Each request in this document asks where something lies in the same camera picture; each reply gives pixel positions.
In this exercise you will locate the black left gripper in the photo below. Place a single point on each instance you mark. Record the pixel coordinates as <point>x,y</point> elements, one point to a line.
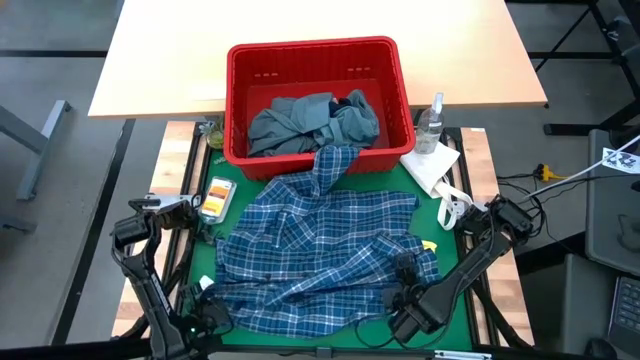
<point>192,320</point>

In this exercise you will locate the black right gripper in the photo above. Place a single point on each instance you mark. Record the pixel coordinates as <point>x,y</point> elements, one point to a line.
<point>425,310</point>

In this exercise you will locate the yellow shirt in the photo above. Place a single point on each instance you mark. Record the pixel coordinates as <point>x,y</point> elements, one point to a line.
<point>430,246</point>

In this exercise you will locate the blue plaid shirt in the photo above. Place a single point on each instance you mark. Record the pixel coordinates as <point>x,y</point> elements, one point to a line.
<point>310,250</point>

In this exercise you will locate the grey-blue garment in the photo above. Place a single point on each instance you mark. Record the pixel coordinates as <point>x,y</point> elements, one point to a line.
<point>300,125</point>

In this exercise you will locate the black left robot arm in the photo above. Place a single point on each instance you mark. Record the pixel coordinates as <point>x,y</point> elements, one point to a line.
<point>147,290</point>

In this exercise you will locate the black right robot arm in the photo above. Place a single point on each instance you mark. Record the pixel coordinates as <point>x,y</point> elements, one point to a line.
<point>475,270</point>

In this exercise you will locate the red plastic laundry bin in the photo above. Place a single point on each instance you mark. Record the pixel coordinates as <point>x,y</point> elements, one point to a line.
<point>240,65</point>

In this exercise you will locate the small white square tag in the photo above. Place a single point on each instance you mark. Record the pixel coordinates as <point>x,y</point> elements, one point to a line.
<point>206,283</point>

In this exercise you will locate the green table mat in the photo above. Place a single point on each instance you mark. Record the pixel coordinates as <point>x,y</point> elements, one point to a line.
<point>425,225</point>

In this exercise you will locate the orange-labelled clear plastic package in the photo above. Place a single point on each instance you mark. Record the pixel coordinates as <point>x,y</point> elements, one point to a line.
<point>217,200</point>

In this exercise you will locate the white tote bag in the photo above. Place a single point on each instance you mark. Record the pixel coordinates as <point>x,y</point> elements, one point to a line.
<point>427,165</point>

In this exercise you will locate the clear plastic spray bottle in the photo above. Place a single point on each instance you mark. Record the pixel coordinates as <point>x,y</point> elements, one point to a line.
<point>427,132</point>

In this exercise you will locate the black computer mouse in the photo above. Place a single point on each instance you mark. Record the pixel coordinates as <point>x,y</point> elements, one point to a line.
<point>601,348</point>

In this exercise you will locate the yellow power plug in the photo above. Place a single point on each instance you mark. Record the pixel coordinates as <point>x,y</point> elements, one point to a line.
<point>546,174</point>

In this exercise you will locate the small potted plant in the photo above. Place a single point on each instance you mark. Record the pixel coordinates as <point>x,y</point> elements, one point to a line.
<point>216,137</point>

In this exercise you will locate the black keyboard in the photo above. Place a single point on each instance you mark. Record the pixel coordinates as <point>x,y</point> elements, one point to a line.
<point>625,310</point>

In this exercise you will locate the grey plastic case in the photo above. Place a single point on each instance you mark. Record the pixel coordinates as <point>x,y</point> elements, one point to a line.
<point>610,210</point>

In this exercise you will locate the black metal desk base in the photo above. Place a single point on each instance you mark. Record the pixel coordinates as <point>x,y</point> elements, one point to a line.
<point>570,129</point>

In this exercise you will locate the grey metal table leg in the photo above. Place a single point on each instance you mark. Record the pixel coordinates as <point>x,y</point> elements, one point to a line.
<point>45,130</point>

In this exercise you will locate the black-and-white printed marker tag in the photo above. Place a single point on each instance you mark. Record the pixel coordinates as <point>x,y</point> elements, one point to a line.
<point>621,161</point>

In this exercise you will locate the light wooden table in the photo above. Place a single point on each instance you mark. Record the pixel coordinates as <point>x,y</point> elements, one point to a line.
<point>165,50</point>

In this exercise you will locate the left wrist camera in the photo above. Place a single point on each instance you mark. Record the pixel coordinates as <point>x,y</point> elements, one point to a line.
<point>217,312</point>

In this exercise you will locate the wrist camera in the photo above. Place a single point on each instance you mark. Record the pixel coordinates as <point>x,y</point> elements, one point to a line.
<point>397,297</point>
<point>217,312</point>

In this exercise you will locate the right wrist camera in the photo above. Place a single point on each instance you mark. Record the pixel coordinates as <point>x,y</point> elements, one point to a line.
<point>397,297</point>

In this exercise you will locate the black aluminium table frame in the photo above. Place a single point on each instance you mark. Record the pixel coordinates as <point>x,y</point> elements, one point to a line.
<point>454,134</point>

